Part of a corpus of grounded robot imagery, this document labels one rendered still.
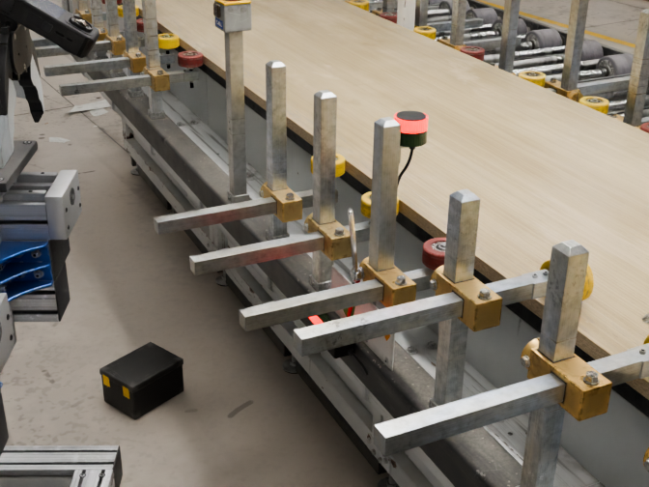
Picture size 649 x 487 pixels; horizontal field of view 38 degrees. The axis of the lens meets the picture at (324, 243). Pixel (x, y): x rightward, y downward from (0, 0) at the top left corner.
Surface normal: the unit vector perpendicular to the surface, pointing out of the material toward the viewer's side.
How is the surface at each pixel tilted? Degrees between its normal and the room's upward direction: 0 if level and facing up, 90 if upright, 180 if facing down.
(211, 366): 0
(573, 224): 0
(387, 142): 90
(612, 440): 90
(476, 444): 0
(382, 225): 90
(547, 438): 90
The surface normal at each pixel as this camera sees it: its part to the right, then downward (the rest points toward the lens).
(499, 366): -0.90, 0.18
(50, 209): 0.02, 0.44
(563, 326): 0.44, 0.40
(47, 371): 0.01, -0.90
